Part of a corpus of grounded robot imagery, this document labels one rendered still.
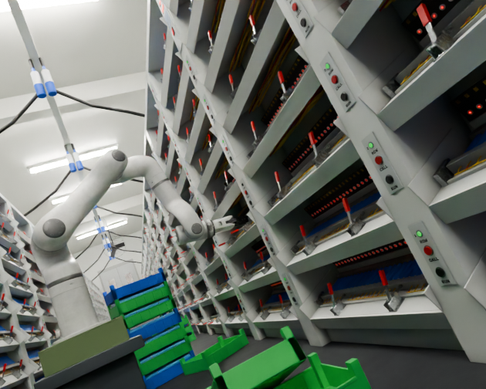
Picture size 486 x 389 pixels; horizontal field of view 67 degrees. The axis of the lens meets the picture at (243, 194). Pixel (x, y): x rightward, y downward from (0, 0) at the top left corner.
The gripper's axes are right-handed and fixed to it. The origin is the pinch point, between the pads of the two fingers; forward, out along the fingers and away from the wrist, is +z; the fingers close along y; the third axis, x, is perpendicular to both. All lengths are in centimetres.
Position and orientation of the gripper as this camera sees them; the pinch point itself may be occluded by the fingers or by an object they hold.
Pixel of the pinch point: (242, 221)
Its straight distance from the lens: 174.7
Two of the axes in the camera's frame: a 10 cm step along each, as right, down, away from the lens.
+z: 9.2, -1.9, 3.3
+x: 2.8, 9.2, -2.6
